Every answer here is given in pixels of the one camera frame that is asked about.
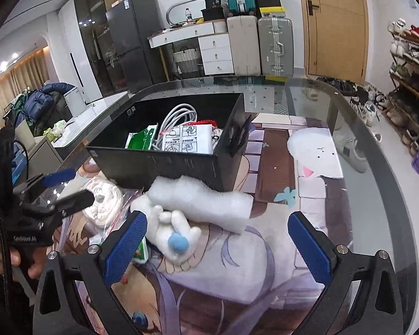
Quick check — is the white drawer desk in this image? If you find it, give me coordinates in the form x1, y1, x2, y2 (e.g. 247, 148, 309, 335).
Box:
148, 20, 234, 76

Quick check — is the black refrigerator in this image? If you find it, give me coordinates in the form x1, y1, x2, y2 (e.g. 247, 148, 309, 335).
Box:
106, 0, 166, 93

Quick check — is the white plush toy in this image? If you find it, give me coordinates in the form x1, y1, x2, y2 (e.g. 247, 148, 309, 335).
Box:
130, 194, 202, 265

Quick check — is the beige suitcase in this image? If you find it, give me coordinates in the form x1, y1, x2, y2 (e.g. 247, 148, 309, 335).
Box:
227, 15, 261, 76

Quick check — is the anime print table mat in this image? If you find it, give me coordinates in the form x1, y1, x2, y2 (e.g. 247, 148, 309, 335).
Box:
45, 112, 354, 335

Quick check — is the red white pouch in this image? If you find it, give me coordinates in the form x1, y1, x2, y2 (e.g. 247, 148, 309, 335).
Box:
157, 120, 222, 154

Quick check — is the black bag on desk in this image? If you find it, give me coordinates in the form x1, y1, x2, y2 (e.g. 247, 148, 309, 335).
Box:
201, 0, 225, 21

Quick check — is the wooden shoe rack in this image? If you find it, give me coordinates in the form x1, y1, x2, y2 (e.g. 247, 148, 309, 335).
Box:
384, 18, 419, 157

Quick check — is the plastic water bottle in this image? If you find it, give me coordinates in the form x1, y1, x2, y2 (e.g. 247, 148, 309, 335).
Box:
185, 8, 194, 24

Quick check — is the coiled white tube bag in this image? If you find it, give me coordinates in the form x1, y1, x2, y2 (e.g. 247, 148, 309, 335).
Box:
82, 177, 123, 228

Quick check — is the silver suitcase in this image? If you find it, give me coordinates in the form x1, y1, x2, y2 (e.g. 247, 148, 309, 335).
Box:
258, 17, 294, 77

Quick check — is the grey side cabinet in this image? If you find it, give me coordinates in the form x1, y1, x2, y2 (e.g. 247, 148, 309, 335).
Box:
48, 91, 131, 157

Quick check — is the wooden door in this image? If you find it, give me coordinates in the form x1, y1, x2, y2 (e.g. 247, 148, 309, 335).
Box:
301, 0, 369, 83

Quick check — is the person left hand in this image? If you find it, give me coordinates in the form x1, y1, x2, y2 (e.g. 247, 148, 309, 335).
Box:
0, 243, 48, 281

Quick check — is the woven laundry basket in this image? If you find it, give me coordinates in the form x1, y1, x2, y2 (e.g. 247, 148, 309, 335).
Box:
172, 49, 200, 75

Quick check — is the white charging cable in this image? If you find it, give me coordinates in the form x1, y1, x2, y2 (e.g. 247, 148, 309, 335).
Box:
151, 103, 199, 151

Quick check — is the black storage box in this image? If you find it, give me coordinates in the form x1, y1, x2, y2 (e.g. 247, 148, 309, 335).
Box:
87, 92, 252, 191

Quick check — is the green medicine packet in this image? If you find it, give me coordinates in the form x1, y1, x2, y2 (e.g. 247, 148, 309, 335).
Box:
132, 238, 150, 265
125, 124, 158, 150

